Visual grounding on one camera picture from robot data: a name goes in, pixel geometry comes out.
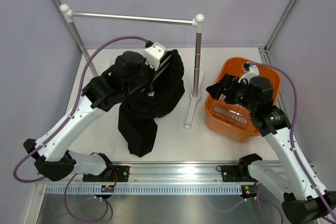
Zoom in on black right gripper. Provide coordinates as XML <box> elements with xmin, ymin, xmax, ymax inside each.
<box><xmin>207</xmin><ymin>73</ymin><xmax>258</xmax><ymax>113</ymax></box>

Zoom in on black shorts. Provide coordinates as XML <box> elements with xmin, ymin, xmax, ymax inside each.
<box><xmin>118</xmin><ymin>49</ymin><xmax>185</xmax><ymax>157</ymax></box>

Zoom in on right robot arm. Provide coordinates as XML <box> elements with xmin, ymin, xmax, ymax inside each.
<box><xmin>206</xmin><ymin>74</ymin><xmax>335</xmax><ymax>223</ymax></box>

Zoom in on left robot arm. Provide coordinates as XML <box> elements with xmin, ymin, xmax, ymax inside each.
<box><xmin>24</xmin><ymin>48</ymin><xmax>172</xmax><ymax>182</ymax></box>

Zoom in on orange plastic basket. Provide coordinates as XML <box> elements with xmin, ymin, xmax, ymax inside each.
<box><xmin>205</xmin><ymin>57</ymin><xmax>291</xmax><ymax>143</ymax></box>

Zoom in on white metal clothes rack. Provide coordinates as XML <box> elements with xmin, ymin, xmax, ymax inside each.
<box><xmin>59</xmin><ymin>4</ymin><xmax>205</xmax><ymax>129</ymax></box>

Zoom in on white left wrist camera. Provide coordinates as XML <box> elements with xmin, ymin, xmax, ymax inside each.
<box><xmin>143</xmin><ymin>42</ymin><xmax>166</xmax><ymax>71</ymax></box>

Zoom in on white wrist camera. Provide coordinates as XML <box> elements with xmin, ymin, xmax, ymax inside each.
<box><xmin>238</xmin><ymin>62</ymin><xmax>259</xmax><ymax>84</ymax></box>
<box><xmin>143</xmin><ymin>42</ymin><xmax>166</xmax><ymax>71</ymax></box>

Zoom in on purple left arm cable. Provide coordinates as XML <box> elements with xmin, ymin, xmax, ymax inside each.
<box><xmin>13</xmin><ymin>36</ymin><xmax>154</xmax><ymax>221</ymax></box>

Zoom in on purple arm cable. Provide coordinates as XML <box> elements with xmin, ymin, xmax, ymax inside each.
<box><xmin>13</xmin><ymin>36</ymin><xmax>154</xmax><ymax>221</ymax></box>
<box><xmin>209</xmin><ymin>62</ymin><xmax>336</xmax><ymax>224</ymax></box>

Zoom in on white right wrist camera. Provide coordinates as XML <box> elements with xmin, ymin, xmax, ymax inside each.
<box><xmin>238</xmin><ymin>62</ymin><xmax>259</xmax><ymax>84</ymax></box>

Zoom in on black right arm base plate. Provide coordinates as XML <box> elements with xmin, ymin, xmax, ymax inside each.
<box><xmin>220</xmin><ymin>165</ymin><xmax>255</xmax><ymax>182</ymax></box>

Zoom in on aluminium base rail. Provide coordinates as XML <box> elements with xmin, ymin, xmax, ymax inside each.
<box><xmin>34</xmin><ymin>161</ymin><xmax>253</xmax><ymax>185</ymax></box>

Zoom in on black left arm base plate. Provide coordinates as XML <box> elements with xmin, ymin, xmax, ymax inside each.
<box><xmin>82</xmin><ymin>165</ymin><xmax>130</xmax><ymax>183</ymax></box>

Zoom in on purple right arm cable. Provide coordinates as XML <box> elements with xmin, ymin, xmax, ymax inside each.
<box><xmin>209</xmin><ymin>62</ymin><xmax>336</xmax><ymax>224</ymax></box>

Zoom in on white slotted cable duct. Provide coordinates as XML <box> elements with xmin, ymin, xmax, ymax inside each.
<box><xmin>45</xmin><ymin>184</ymin><xmax>243</xmax><ymax>195</ymax></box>

